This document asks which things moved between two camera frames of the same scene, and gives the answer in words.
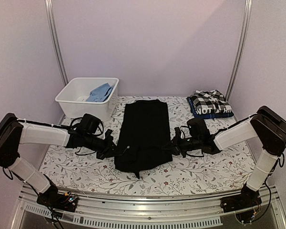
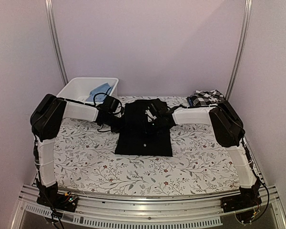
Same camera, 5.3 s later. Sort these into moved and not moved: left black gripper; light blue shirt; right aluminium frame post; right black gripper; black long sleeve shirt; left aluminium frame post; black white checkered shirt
Moved: right black gripper; black long sleeve shirt; left black gripper
Not moved: right aluminium frame post; left aluminium frame post; black white checkered shirt; light blue shirt
